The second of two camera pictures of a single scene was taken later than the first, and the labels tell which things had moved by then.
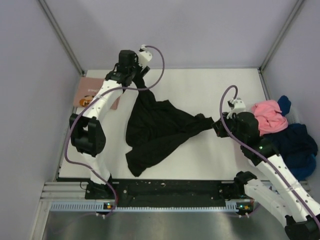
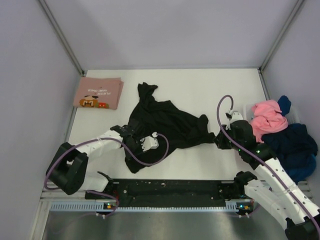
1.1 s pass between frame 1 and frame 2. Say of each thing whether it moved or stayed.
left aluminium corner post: stayed
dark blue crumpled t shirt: stayed
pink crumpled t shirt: stayed
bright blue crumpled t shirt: stayed
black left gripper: moved
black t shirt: moved
